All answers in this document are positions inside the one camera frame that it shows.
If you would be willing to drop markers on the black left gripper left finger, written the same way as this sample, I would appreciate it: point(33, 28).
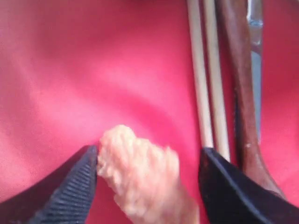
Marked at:
point(63, 197)

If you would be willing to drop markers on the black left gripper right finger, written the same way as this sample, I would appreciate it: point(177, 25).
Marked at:
point(230, 197)

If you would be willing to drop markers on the orange fried nugget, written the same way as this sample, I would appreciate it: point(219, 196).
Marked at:
point(145, 179)

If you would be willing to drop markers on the red tablecloth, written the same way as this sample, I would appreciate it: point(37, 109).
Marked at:
point(71, 69)

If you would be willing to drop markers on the brown wooden spoon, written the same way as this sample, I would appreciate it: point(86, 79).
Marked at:
point(234, 20)

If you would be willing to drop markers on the steel knife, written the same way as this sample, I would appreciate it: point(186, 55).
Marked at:
point(255, 23)

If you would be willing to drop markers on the wooden chopstick right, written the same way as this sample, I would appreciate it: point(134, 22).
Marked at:
point(219, 115)

